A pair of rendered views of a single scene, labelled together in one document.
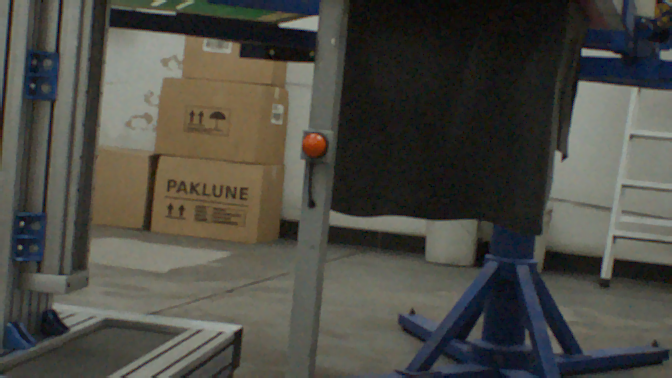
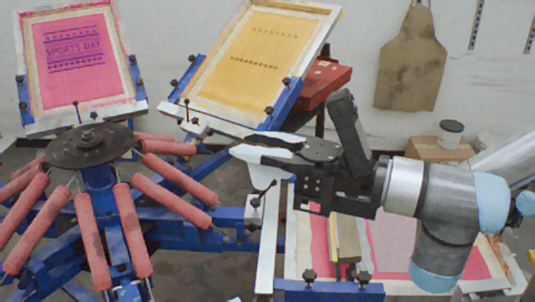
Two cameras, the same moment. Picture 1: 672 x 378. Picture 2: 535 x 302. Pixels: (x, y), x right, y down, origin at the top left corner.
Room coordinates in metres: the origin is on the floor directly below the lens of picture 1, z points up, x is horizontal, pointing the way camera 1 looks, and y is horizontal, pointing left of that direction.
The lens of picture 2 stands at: (3.24, 0.70, 1.97)
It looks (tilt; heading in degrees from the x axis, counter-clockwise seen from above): 32 degrees down; 259
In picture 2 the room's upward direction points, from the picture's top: straight up
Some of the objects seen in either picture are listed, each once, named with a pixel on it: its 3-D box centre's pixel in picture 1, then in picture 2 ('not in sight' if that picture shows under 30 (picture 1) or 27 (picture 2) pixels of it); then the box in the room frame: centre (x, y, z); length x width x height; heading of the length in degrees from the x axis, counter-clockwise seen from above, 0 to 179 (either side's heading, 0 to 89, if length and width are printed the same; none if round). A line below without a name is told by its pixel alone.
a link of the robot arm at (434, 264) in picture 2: not in sight; (440, 245); (2.92, 0.35, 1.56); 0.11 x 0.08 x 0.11; 58
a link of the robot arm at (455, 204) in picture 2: not in sight; (460, 200); (2.92, 0.37, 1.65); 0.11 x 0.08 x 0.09; 148
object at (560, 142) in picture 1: (561, 117); not in sight; (2.48, -0.42, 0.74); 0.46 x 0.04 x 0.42; 165
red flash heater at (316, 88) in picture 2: not in sight; (300, 78); (2.60, -1.51, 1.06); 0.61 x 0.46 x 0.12; 45
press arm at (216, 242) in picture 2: not in sight; (274, 245); (3.01, -0.34, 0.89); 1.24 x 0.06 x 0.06; 165
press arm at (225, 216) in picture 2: not in sight; (239, 218); (3.13, -0.38, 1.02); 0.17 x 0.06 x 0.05; 165
